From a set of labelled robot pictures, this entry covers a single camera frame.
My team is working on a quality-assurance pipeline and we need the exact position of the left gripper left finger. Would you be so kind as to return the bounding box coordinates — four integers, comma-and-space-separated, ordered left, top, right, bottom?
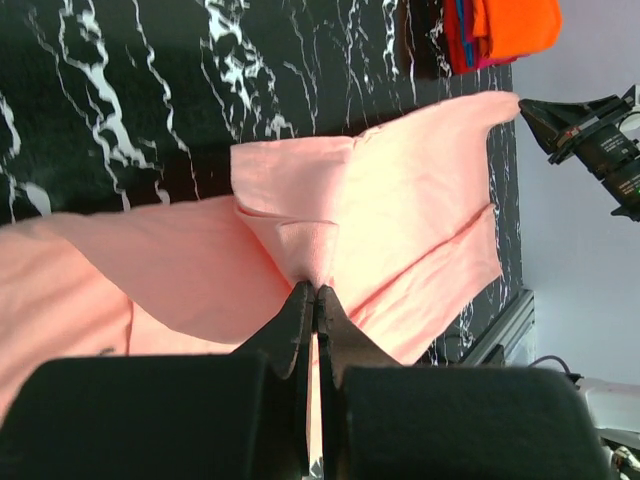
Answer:
1, 282, 313, 479

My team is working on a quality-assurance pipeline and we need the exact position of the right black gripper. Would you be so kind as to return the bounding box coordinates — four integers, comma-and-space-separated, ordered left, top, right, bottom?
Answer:
519, 84, 639, 220

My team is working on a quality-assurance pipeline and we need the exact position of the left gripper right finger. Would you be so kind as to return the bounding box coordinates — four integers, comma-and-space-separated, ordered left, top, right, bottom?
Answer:
316, 286, 611, 479

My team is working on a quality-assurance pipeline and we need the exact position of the salmon pink t-shirt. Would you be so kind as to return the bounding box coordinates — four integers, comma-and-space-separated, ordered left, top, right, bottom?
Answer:
1, 91, 519, 455

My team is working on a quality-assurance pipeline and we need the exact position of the magenta folded t-shirt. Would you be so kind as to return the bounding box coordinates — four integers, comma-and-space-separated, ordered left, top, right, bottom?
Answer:
473, 52, 519, 70

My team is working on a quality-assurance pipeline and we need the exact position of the orange folded t-shirt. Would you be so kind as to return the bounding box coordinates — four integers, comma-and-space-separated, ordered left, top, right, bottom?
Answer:
472, 0, 563, 60

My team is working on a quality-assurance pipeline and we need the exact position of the blue folded t-shirt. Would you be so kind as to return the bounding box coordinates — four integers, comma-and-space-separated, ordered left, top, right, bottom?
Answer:
454, 0, 476, 68

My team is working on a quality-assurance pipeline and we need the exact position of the black marbled table mat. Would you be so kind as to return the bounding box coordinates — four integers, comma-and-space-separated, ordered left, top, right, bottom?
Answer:
0, 0, 524, 369

